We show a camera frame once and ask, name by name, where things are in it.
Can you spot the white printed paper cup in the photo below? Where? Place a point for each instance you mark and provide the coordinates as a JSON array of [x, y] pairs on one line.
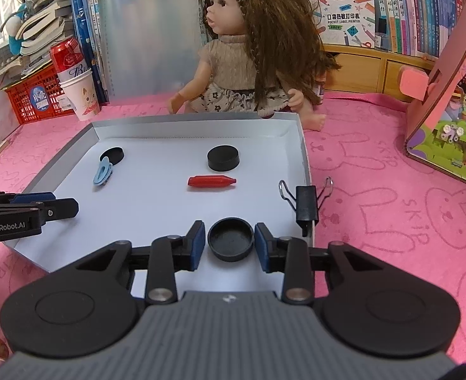
[[82, 101]]

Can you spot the grey translucent plastic folder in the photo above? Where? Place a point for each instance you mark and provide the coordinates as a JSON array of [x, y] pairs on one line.
[[146, 35]]

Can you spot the blue and white plush toy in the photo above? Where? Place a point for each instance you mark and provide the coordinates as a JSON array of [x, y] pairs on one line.
[[19, 31]]

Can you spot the brown-haired doll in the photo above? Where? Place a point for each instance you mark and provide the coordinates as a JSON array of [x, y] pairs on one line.
[[225, 59]]

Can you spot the red pointed cap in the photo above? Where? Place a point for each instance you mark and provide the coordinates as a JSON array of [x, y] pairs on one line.
[[211, 181]]

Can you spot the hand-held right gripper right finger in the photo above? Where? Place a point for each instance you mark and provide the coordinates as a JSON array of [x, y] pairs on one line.
[[261, 247]]

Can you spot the pink rabbit-print blanket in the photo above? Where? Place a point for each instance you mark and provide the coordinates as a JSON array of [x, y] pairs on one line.
[[375, 225]]

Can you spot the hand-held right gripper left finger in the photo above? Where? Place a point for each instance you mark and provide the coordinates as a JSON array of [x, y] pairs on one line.
[[199, 247]]

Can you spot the red soda can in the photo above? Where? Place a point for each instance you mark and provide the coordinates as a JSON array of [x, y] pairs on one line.
[[65, 57]]

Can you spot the upright blue books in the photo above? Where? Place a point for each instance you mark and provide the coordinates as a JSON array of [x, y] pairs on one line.
[[88, 35]]

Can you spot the pile of books and papers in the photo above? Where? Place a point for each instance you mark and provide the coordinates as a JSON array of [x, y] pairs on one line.
[[39, 23]]

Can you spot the white pencil-print box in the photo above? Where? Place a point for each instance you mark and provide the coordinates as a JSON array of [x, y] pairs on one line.
[[342, 19]]

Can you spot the white nested paper cup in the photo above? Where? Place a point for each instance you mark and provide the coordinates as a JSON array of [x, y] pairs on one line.
[[74, 76]]

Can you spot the blue hair clip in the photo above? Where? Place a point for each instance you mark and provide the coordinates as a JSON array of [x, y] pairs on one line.
[[103, 172]]

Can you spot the pink toy house box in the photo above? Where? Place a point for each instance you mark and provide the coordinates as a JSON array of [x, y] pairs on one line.
[[450, 99]]

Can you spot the shallow grey cardboard box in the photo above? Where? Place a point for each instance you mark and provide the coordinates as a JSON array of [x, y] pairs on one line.
[[158, 206]]

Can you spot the black binder clip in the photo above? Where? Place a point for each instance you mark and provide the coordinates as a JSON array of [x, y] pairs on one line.
[[306, 206]]

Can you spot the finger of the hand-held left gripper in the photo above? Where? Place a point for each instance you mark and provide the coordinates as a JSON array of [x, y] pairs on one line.
[[33, 198], [61, 208]]

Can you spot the row of shelved books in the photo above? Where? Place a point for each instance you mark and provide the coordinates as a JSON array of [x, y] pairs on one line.
[[407, 12]]

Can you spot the black round lid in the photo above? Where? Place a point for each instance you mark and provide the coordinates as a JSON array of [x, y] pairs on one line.
[[231, 243], [223, 158], [112, 155]]

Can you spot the red plastic basket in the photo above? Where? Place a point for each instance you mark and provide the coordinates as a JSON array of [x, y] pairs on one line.
[[23, 103]]

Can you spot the wooden drawer unit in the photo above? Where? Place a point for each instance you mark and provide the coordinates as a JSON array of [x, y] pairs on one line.
[[359, 67]]

